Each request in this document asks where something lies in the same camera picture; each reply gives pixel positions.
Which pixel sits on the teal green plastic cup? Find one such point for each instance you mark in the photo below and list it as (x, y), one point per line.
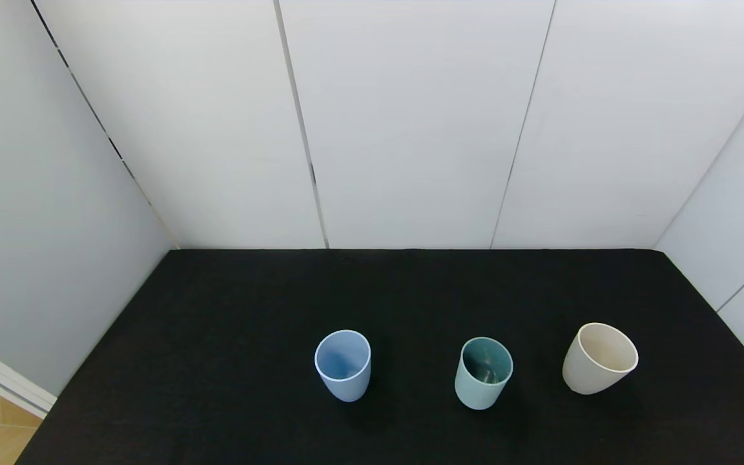
(475, 391)

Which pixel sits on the light blue plastic cup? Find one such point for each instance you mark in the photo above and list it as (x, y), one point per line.
(343, 382)

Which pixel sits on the beige plastic cup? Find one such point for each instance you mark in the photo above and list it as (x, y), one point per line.
(582, 378)

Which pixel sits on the white wall base rail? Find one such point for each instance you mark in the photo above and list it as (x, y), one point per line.
(4, 382)

